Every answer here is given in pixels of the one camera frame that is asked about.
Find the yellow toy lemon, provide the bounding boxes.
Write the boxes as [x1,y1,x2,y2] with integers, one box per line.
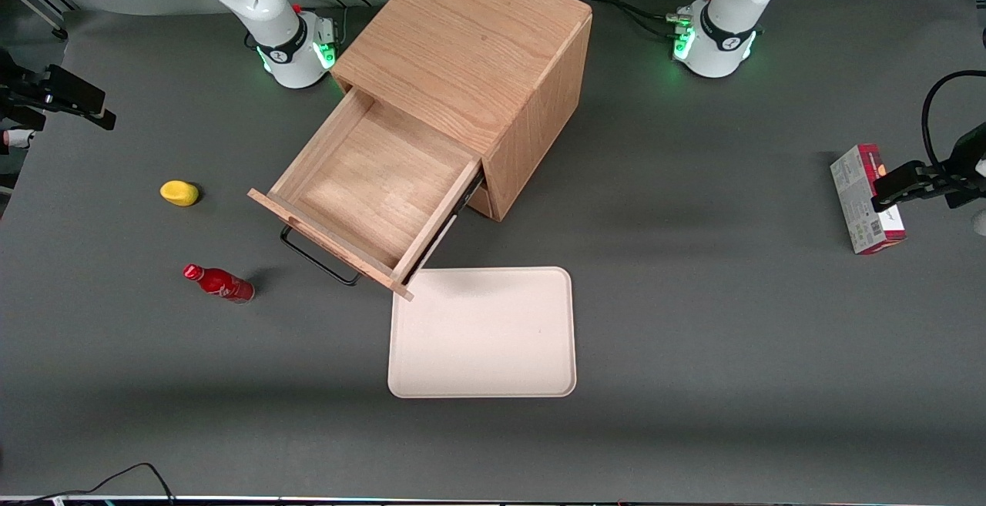
[159,180,200,207]

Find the black looped camera cable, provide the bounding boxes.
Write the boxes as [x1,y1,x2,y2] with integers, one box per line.
[921,70,986,172]

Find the thin black table edge cable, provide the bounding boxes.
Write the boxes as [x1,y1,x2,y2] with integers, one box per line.
[0,462,176,505]

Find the red and grey carton box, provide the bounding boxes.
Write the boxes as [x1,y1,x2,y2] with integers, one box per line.
[830,143,907,256]

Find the dark metal frame rail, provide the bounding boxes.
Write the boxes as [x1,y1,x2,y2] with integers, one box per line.
[0,0,78,41]

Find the black cables at left base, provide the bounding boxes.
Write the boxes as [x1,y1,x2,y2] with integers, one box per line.
[589,0,683,39]

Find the beige plastic tray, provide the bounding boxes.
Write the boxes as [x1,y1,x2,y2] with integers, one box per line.
[387,266,577,399]

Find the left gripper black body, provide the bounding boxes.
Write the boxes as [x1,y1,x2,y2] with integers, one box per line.
[936,122,986,191]

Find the black drawer slide rail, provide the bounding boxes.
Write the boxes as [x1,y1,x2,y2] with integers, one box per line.
[404,169,486,285]

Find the oak wooden drawer cabinet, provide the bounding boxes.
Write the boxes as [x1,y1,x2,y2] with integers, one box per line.
[331,0,594,222]

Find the red bottle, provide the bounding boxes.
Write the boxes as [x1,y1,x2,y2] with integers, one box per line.
[183,263,256,305]

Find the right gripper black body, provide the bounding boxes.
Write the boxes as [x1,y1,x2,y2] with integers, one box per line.
[0,48,49,106]

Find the black metal drawer handle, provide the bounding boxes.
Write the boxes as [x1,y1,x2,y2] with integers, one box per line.
[280,225,362,287]

